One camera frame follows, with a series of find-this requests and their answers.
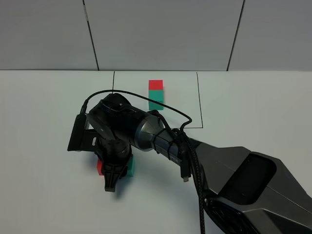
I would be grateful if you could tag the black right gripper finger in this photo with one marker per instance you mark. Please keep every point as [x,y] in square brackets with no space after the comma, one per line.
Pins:
[112,173]

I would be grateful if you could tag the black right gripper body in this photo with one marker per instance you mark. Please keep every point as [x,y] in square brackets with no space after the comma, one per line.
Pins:
[112,152]

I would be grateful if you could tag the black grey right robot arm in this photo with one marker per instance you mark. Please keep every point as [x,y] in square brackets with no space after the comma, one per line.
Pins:
[243,192]

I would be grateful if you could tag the green template block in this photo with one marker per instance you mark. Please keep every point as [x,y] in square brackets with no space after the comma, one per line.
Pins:
[156,95]

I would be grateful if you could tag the red template block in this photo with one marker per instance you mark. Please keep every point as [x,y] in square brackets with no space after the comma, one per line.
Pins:
[155,84]

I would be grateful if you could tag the black outlined template sheet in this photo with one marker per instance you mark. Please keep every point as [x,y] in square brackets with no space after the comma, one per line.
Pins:
[180,89]

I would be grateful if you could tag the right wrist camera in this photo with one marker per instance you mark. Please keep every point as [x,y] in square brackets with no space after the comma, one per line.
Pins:
[82,137]

